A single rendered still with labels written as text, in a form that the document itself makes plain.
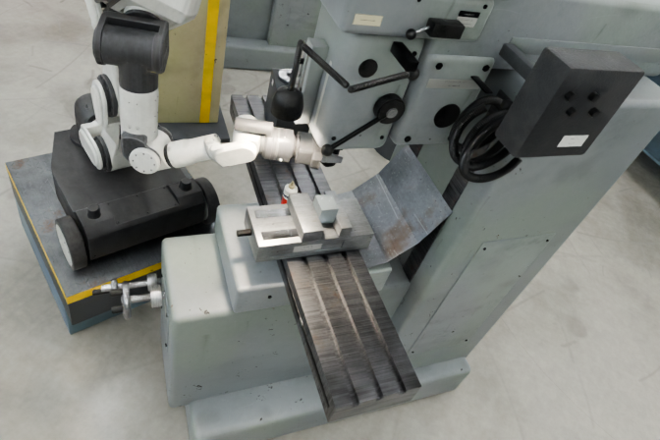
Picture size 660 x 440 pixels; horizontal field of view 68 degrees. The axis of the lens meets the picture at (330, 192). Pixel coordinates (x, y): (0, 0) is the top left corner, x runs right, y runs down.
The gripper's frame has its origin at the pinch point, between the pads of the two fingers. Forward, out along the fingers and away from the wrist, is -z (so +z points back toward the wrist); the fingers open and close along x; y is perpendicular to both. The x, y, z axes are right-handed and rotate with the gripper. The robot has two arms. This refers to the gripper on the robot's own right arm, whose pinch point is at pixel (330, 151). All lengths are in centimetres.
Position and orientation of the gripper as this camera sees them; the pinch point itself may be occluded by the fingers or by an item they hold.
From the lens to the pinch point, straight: 134.2
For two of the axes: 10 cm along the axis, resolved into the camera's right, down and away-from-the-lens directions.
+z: -9.7, -1.2, -2.1
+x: -0.7, -6.9, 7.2
